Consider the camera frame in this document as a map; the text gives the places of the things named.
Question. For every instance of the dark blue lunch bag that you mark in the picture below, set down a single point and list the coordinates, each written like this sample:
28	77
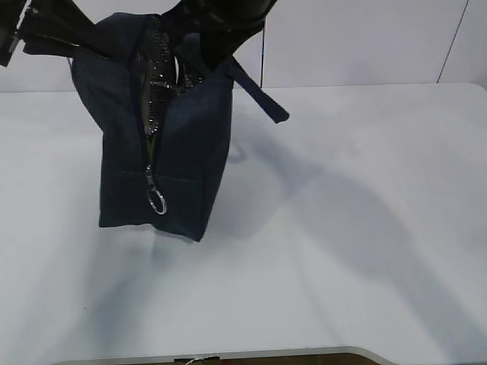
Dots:
166	123

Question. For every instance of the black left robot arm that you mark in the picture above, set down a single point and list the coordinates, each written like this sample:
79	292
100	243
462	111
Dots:
51	28

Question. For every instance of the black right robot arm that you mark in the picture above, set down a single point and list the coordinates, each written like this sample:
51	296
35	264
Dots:
222	26

